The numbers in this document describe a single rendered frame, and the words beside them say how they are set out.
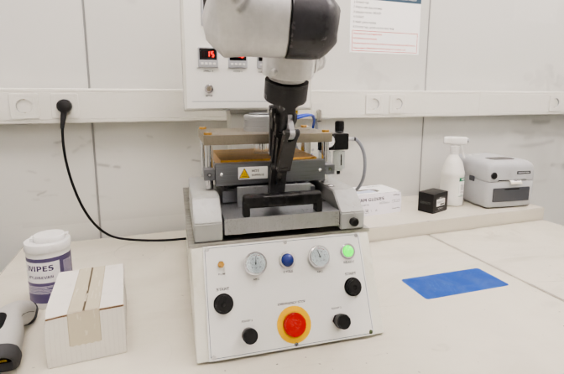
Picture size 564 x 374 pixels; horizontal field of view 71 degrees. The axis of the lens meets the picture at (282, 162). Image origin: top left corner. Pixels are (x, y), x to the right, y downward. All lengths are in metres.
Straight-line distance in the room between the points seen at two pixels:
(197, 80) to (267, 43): 0.49
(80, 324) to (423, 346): 0.58
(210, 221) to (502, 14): 1.55
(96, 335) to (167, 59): 0.84
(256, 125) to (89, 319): 0.47
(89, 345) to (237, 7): 0.59
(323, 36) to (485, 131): 1.43
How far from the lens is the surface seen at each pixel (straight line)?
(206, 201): 0.74
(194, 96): 1.00
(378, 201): 1.37
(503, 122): 1.97
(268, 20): 0.53
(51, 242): 0.96
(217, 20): 0.53
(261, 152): 0.89
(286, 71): 0.64
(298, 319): 0.74
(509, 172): 1.60
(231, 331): 0.73
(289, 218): 0.74
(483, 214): 1.51
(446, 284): 1.05
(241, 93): 1.02
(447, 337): 0.85
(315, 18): 0.54
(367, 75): 1.54
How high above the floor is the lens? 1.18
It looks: 9 degrees down
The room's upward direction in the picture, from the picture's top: straight up
